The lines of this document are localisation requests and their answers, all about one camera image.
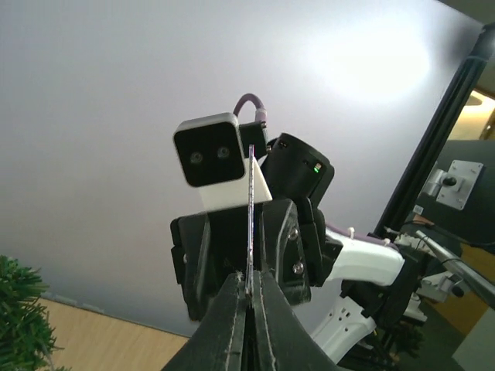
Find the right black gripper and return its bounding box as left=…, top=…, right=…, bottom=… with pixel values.
left=170, top=199, right=327, bottom=321

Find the silver star tree topper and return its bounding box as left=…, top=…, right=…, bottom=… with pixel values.
left=244, top=145, right=254, bottom=298

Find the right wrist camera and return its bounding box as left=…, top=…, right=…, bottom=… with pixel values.
left=172, top=112, right=272, bottom=211

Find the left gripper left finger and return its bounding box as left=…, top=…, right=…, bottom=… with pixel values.
left=163, top=274, right=247, bottom=370

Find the grey monitor mount bracket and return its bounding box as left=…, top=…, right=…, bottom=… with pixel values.
left=422, top=160, right=484, bottom=211

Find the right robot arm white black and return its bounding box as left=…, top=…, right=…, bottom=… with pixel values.
left=168, top=133, right=420, bottom=370

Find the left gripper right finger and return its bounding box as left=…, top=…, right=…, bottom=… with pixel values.
left=251, top=271, right=338, bottom=371

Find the black aluminium frame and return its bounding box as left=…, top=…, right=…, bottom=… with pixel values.
left=374, top=23, right=494, bottom=237

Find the small green christmas tree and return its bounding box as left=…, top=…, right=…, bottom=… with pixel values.
left=1, top=255, right=59, bottom=370

